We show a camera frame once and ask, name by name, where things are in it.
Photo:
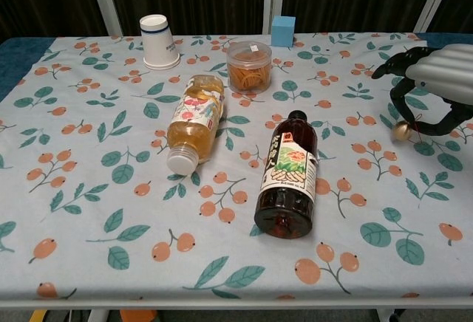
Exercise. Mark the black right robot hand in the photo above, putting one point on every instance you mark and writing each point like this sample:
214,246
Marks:
425,89

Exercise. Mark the light blue foam cube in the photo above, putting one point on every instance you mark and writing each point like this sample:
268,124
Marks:
283,31

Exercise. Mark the dark brown tea bottle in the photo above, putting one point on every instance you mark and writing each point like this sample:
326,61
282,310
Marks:
290,178

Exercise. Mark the clear jar of rubber bands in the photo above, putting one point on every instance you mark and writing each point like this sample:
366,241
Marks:
249,66

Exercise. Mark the yellow tea bottle floral label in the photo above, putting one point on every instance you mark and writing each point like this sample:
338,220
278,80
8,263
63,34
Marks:
196,122

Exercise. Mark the white paper cup blue stripe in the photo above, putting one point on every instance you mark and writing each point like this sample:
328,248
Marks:
159,43

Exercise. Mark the floral fruit print tablecloth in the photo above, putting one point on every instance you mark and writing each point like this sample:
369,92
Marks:
111,174

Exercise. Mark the orange object under table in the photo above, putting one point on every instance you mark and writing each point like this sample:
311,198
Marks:
137,315

